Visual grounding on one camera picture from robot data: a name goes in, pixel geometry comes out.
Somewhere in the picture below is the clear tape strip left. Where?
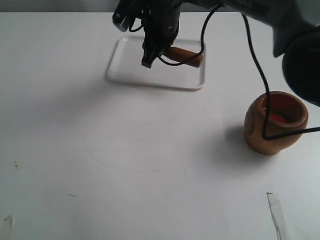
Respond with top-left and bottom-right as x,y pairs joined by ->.
1,215 -> 15,240

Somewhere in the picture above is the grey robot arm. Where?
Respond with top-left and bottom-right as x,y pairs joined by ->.
141,0 -> 320,106

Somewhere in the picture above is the brown wooden pestle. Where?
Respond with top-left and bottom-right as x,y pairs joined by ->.
164,46 -> 204,68

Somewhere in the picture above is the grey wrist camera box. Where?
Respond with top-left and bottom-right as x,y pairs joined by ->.
112,0 -> 136,32

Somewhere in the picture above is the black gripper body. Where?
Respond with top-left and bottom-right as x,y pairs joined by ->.
139,0 -> 181,50

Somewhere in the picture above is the clear tape strip right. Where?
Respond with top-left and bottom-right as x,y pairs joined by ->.
266,192 -> 292,240

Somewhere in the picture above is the brown wooden mortar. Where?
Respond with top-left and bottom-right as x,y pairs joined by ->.
244,91 -> 309,155

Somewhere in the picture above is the red object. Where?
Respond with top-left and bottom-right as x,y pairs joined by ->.
269,113 -> 287,124

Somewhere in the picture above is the clear tape strip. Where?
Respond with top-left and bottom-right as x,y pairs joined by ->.
266,192 -> 292,240
1,215 -> 15,240

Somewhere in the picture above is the white rectangular plastic tray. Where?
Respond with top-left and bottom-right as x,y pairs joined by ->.
106,35 -> 206,91

